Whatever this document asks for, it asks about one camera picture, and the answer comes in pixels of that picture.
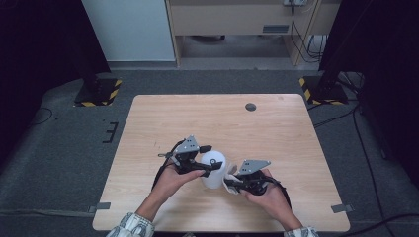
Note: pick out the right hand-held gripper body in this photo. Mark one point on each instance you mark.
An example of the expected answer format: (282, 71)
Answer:
(255, 179)

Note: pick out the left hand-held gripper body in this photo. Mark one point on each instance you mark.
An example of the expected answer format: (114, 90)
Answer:
(187, 154)

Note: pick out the white cylinder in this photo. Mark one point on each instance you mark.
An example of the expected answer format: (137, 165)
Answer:
(214, 174)

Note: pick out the white cloth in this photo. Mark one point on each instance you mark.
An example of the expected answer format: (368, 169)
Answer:
(230, 179)

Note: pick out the person's right hand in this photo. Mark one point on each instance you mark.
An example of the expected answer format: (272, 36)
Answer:
(270, 200)

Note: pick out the person's left hand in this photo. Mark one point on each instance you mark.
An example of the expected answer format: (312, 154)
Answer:
(171, 186)

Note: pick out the grey tape piece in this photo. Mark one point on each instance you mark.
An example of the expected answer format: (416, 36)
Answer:
(100, 207)
(342, 208)

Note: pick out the black yellow striped stand base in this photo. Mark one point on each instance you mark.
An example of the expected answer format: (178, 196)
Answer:
(324, 92)
(99, 94)

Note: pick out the light wooden desk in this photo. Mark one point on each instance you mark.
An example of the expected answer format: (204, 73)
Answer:
(230, 18)

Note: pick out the white cabinet panel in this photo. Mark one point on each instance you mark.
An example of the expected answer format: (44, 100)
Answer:
(128, 29)

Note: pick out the white power strip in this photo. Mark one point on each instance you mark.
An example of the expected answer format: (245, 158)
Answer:
(295, 2)

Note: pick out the black curtain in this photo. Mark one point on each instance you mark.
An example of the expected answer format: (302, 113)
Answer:
(385, 65)
(39, 49)

